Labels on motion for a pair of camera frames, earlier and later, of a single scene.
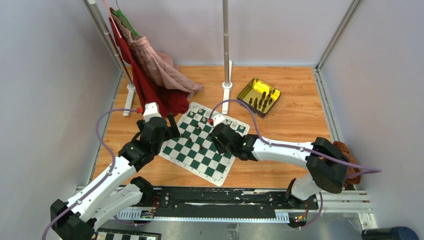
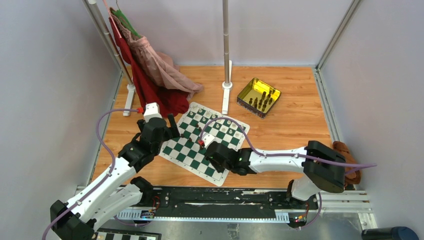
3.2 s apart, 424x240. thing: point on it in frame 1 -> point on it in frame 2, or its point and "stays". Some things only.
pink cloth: x=162 y=65 stays
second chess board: x=105 y=234 stays
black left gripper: x=170 y=133 stays
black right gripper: x=219 y=148 -> x=219 y=169
